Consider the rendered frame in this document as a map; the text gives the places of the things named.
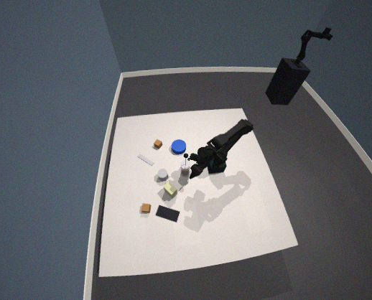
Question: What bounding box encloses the glass coffee plunger press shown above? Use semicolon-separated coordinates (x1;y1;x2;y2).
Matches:
180;154;191;177

